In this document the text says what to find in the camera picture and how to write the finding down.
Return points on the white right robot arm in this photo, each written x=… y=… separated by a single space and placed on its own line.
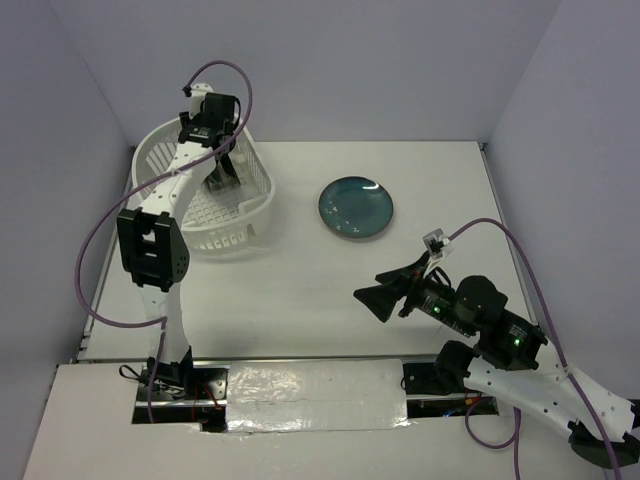
x=511 y=360

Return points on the teal plate in rack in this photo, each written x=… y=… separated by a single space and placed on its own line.
x=226 y=173

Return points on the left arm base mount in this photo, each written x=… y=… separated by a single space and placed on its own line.
x=203 y=404

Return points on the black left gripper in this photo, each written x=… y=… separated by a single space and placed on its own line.
x=185 y=121

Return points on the white plastic dish rack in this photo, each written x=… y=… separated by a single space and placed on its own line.
x=221 y=219

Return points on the blue glazed ceramic plate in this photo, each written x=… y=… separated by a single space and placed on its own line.
x=355 y=207

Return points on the silver foil tape sheet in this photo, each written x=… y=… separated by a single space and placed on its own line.
x=315 y=396

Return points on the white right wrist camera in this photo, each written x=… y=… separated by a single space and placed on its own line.
x=438 y=247

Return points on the beige plate with dark rim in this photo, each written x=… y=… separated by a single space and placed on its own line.
x=215 y=181

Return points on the black plate in rack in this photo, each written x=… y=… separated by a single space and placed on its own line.
x=229 y=170

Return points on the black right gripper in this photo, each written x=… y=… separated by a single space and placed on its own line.
x=379 y=298

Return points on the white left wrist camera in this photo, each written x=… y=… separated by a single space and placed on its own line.
x=196 y=94

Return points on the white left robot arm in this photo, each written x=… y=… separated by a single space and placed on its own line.
x=152 y=246

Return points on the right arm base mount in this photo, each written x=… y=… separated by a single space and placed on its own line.
x=428 y=397

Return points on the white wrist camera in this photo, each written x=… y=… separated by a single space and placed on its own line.
x=196 y=94
x=438 y=247

